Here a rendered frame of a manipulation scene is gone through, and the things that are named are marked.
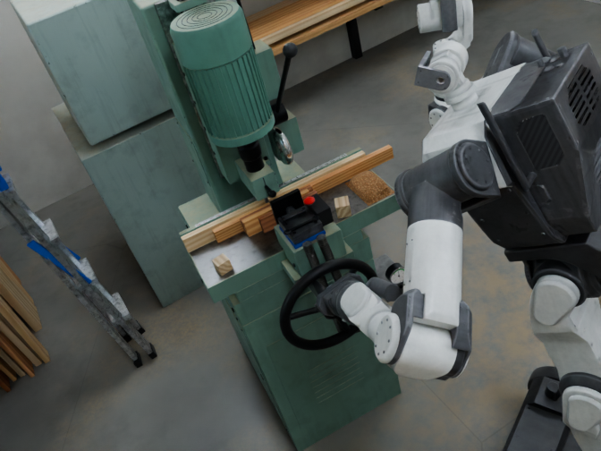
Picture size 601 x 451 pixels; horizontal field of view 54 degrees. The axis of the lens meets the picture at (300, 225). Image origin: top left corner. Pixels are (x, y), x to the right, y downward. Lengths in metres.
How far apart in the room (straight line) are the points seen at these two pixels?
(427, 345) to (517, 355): 1.52
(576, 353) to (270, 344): 0.84
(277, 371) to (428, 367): 1.02
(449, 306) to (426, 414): 1.39
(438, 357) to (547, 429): 1.14
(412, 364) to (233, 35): 0.83
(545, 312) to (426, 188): 0.49
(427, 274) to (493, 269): 1.80
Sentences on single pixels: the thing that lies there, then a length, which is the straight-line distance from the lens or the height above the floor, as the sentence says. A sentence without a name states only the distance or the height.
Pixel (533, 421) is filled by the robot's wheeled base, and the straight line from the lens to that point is 2.05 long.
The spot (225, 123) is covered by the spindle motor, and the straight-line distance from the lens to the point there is 1.48.
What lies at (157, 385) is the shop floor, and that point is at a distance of 2.68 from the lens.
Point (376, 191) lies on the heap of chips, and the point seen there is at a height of 0.92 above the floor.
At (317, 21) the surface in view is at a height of 0.58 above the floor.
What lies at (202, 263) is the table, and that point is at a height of 0.90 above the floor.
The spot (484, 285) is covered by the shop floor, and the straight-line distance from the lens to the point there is 2.66.
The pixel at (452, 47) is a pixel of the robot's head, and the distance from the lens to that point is 1.20.
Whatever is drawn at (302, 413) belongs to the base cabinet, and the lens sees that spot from 2.12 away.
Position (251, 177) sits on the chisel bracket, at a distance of 1.61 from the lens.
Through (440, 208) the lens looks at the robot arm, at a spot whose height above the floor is 1.32.
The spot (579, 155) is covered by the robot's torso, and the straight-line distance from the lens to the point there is 1.08.
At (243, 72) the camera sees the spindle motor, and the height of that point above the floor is 1.38.
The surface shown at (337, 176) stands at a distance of 1.77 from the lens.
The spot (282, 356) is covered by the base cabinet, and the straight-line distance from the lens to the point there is 1.87.
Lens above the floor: 1.95
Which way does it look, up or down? 39 degrees down
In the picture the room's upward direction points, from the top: 17 degrees counter-clockwise
